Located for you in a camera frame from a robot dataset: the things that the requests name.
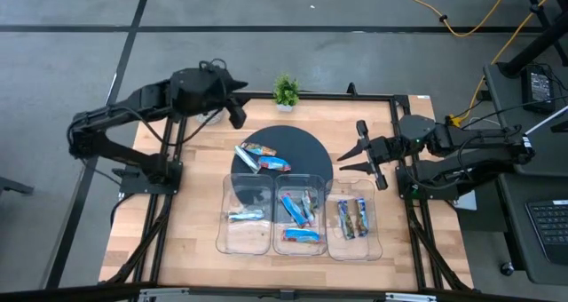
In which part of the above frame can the black desk leg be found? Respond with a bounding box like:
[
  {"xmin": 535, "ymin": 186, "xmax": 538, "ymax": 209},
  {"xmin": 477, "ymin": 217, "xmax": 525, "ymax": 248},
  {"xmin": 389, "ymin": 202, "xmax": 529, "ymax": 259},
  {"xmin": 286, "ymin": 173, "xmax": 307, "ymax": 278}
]
[{"xmin": 496, "ymin": 20, "xmax": 568, "ymax": 79}]

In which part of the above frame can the yellow cable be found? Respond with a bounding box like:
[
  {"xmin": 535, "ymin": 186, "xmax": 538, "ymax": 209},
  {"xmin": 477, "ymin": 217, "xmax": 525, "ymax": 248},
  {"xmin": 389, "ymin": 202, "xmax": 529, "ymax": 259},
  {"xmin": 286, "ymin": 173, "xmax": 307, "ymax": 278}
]
[
  {"xmin": 386, "ymin": 0, "xmax": 514, "ymax": 39},
  {"xmin": 446, "ymin": 0, "xmax": 568, "ymax": 128}
]

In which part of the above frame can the dark blue granola bar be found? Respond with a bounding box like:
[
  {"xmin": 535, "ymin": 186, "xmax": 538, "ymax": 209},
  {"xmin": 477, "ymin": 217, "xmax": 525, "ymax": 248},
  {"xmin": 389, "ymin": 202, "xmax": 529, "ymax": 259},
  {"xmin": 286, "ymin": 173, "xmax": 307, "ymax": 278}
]
[
  {"xmin": 353, "ymin": 197, "xmax": 371, "ymax": 237},
  {"xmin": 335, "ymin": 199, "xmax": 356, "ymax": 241}
]

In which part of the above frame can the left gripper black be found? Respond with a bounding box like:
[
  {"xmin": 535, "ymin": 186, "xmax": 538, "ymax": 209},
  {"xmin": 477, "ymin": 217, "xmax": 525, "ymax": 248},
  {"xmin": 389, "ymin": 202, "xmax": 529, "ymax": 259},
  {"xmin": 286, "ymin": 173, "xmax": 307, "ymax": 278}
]
[{"xmin": 212, "ymin": 68, "xmax": 249, "ymax": 131}]

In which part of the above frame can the succulent in patterned pot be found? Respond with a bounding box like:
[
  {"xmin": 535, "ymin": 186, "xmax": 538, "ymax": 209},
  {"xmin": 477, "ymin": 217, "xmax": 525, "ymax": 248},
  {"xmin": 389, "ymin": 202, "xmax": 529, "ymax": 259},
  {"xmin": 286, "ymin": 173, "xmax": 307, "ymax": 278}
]
[{"xmin": 194, "ymin": 109, "xmax": 225, "ymax": 126}]

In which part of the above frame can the black round mat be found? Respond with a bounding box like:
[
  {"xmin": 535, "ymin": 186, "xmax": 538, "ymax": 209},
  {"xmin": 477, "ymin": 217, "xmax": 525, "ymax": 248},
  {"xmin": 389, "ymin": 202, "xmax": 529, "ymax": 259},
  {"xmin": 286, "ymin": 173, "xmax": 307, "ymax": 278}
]
[{"xmin": 230, "ymin": 124, "xmax": 335, "ymax": 226}]

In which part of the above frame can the blue red granola bar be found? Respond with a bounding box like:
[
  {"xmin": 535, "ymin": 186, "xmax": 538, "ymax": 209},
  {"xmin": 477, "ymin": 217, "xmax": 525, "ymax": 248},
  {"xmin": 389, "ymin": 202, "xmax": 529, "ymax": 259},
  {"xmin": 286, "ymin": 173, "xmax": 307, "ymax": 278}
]
[
  {"xmin": 281, "ymin": 227, "xmax": 321, "ymax": 244},
  {"xmin": 279, "ymin": 192, "xmax": 308, "ymax": 228},
  {"xmin": 258, "ymin": 155, "xmax": 293, "ymax": 173}
]

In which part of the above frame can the black rig beam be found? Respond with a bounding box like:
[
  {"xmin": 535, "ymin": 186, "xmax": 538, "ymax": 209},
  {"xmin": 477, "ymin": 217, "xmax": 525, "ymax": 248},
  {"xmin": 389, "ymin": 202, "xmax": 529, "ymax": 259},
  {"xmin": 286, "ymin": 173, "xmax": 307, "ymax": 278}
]
[{"xmin": 0, "ymin": 280, "xmax": 568, "ymax": 302}]

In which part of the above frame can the silver granola bar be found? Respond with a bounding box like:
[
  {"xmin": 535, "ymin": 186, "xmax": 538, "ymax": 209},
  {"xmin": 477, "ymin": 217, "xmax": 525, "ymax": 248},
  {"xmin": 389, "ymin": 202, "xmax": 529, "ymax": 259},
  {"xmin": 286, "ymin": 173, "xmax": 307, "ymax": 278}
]
[
  {"xmin": 226, "ymin": 208, "xmax": 266, "ymax": 223},
  {"xmin": 233, "ymin": 145, "xmax": 263, "ymax": 176}
]

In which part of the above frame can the white paper sheet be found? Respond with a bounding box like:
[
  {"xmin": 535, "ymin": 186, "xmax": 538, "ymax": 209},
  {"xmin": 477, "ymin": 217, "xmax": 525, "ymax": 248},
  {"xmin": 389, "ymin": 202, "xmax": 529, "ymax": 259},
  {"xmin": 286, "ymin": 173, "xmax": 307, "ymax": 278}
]
[{"xmin": 454, "ymin": 190, "xmax": 478, "ymax": 212}]

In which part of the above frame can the black power adapter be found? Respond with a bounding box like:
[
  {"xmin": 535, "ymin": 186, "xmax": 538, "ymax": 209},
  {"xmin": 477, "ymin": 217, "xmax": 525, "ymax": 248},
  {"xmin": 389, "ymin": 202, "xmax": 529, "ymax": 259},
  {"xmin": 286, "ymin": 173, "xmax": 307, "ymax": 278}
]
[{"xmin": 521, "ymin": 66, "xmax": 556, "ymax": 115}]

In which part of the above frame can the black adapter cable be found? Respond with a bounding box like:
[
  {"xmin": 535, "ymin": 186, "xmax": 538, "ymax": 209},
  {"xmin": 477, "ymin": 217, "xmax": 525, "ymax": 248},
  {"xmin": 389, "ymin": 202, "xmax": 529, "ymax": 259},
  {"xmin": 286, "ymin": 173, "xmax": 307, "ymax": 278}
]
[{"xmin": 461, "ymin": 95, "xmax": 568, "ymax": 126}]

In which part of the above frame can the small plant in white pot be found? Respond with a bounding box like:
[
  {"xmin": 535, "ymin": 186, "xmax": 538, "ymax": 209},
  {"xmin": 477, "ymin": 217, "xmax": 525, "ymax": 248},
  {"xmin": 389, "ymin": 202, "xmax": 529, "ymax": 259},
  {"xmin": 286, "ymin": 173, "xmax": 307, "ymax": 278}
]
[{"xmin": 272, "ymin": 73, "xmax": 302, "ymax": 114}]

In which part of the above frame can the black aluminium table frame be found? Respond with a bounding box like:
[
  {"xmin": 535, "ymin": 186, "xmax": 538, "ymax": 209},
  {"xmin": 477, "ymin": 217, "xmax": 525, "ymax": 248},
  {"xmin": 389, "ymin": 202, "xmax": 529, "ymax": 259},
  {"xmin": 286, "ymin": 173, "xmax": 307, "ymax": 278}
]
[{"xmin": 99, "ymin": 90, "xmax": 474, "ymax": 294}]

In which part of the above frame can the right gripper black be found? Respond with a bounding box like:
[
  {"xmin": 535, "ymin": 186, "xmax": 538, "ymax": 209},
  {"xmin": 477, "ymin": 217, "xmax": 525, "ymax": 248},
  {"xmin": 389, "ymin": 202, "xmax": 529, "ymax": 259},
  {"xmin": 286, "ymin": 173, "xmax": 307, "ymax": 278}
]
[{"xmin": 336, "ymin": 119, "xmax": 403, "ymax": 191}]

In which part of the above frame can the grey metal pole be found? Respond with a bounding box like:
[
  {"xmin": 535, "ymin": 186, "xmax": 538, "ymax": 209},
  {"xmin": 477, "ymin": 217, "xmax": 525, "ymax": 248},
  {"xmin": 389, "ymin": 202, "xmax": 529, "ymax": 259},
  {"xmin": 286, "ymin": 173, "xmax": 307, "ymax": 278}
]
[{"xmin": 525, "ymin": 114, "xmax": 568, "ymax": 137}]

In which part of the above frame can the black keyboard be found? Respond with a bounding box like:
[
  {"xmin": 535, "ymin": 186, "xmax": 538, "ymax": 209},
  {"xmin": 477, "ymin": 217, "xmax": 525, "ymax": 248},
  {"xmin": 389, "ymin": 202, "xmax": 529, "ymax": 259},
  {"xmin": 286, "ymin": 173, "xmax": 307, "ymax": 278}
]
[{"xmin": 525, "ymin": 199, "xmax": 568, "ymax": 266}]

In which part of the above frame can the silver metal bracket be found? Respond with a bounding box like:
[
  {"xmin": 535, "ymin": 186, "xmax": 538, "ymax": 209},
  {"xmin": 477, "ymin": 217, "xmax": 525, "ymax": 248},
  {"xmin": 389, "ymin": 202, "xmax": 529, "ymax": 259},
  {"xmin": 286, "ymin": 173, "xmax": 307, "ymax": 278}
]
[
  {"xmin": 384, "ymin": 291, "xmax": 438, "ymax": 302},
  {"xmin": 138, "ymin": 287, "xmax": 191, "ymax": 302}
]

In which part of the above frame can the white green granola bar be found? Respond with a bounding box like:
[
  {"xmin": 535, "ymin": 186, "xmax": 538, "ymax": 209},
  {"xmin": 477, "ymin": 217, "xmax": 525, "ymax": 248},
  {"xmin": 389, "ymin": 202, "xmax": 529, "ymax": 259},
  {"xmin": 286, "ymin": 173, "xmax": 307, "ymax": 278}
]
[{"xmin": 301, "ymin": 189, "xmax": 317, "ymax": 226}]

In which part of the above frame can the dark grey side desk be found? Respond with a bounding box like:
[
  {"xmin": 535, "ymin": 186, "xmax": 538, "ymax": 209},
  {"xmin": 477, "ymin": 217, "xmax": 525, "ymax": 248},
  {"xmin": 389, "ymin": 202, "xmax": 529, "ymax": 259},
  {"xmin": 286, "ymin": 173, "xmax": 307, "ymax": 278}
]
[{"xmin": 482, "ymin": 61, "xmax": 568, "ymax": 286}]

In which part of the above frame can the brown orange granola bar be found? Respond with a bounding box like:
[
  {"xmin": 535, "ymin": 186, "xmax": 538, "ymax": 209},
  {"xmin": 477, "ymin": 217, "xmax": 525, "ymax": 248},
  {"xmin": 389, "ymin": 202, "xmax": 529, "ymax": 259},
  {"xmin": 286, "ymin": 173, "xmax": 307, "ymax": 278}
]
[{"xmin": 241, "ymin": 141, "xmax": 278, "ymax": 158}]

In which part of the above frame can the clear plastic bin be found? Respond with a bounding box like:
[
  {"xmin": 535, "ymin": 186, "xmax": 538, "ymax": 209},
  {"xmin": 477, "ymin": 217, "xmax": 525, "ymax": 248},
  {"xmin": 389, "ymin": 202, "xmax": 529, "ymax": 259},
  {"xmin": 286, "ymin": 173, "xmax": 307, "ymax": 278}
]
[
  {"xmin": 325, "ymin": 178, "xmax": 383, "ymax": 262},
  {"xmin": 272, "ymin": 173, "xmax": 328, "ymax": 257},
  {"xmin": 215, "ymin": 172, "xmax": 274, "ymax": 256}
]

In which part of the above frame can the grey furniture foot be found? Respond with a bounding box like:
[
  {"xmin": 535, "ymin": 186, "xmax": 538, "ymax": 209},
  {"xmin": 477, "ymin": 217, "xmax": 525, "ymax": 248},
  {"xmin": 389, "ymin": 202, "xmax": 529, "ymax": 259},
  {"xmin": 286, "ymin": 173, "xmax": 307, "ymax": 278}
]
[{"xmin": 0, "ymin": 175, "xmax": 35, "ymax": 197}]

